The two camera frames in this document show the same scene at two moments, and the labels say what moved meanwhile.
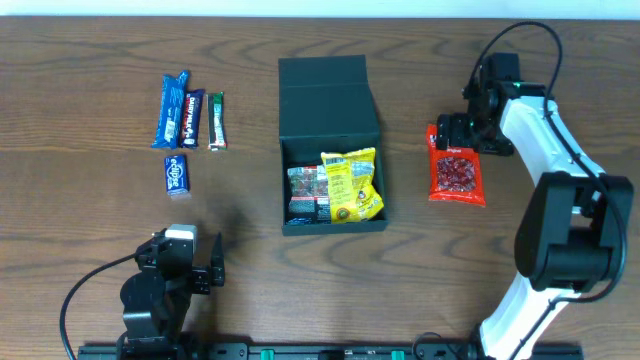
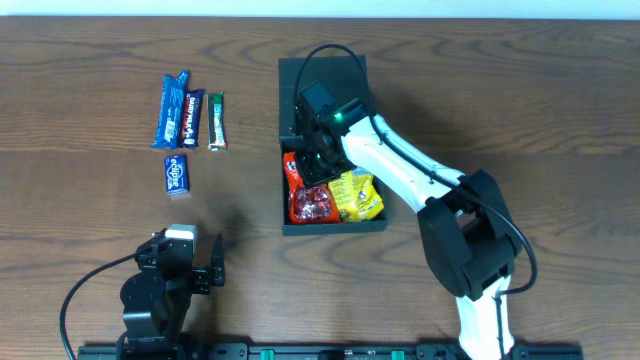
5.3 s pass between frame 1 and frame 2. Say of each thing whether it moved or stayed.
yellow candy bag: stayed
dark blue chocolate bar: stayed
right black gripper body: moved
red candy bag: moved
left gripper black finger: stayed
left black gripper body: stayed
